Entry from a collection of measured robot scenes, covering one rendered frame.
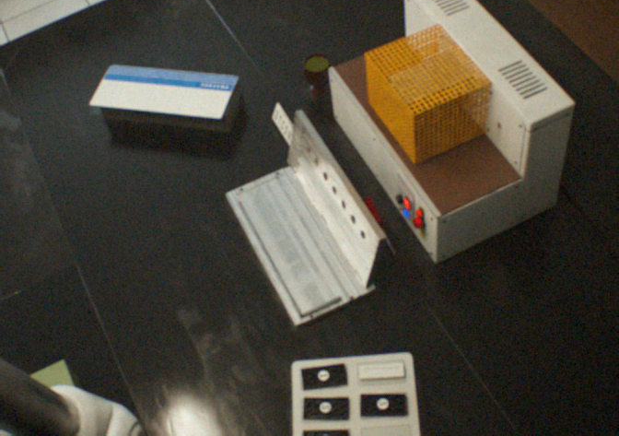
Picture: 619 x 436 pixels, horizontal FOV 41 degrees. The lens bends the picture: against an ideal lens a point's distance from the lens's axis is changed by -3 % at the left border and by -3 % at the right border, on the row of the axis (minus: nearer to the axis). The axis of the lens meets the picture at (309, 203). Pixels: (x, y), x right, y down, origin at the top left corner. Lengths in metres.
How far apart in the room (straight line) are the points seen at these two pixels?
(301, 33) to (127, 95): 0.57
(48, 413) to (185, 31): 1.57
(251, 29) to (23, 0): 2.25
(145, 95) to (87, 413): 1.11
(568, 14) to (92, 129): 1.47
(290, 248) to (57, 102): 0.94
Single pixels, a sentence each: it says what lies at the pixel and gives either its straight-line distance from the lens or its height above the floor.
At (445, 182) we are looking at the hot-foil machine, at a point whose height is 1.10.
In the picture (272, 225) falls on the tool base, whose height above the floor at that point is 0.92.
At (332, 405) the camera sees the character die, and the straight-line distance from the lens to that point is 1.87.
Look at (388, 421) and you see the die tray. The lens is 1.86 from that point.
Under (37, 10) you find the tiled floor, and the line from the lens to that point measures 4.60.
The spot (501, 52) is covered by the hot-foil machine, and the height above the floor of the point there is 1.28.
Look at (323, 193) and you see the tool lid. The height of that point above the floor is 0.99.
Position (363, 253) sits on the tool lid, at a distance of 1.96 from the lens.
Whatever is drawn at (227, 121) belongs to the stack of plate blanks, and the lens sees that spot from 2.35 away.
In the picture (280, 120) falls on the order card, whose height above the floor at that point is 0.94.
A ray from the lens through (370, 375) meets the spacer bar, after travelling 1.89.
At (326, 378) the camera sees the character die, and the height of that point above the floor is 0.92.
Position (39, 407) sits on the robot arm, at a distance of 1.42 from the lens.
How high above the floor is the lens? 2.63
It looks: 53 degrees down
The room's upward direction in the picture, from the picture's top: 10 degrees counter-clockwise
